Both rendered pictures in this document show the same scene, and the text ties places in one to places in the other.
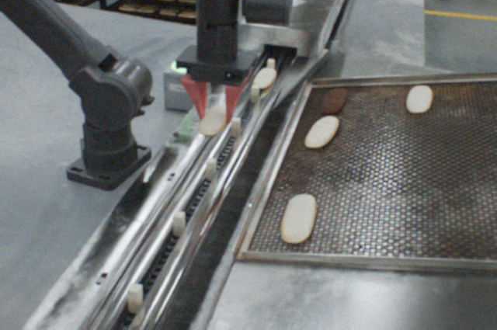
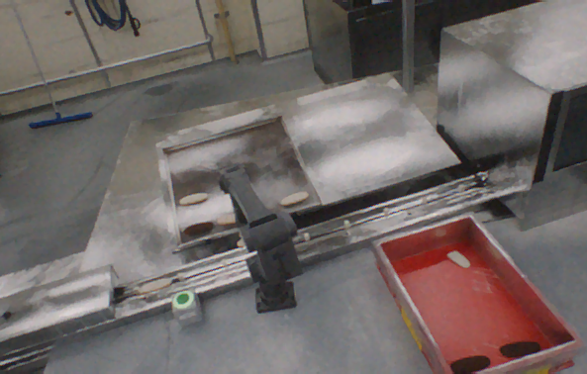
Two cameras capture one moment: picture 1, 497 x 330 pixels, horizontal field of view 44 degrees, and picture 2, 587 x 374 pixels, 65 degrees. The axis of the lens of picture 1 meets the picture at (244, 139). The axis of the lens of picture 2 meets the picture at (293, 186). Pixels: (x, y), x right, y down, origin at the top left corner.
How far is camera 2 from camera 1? 1.61 m
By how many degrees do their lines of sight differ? 88
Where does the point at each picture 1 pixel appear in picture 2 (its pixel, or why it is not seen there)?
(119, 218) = (319, 249)
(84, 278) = (351, 236)
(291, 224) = (301, 196)
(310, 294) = (325, 183)
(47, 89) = not seen: outside the picture
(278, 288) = (327, 190)
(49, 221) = (327, 286)
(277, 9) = not seen: hidden behind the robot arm
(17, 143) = (282, 352)
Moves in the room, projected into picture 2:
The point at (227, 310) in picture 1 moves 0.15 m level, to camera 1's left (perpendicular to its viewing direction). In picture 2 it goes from (341, 196) to (366, 220)
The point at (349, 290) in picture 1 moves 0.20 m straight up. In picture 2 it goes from (319, 176) to (312, 130)
